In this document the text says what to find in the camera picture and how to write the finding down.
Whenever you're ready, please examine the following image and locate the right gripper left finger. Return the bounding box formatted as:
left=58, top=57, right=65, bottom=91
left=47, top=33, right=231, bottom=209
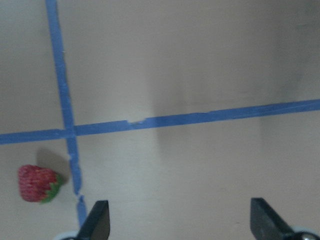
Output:
left=77, top=200, right=111, bottom=240

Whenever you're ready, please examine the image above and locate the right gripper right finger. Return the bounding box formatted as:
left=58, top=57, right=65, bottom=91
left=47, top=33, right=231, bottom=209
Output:
left=250, top=197, right=300, bottom=240

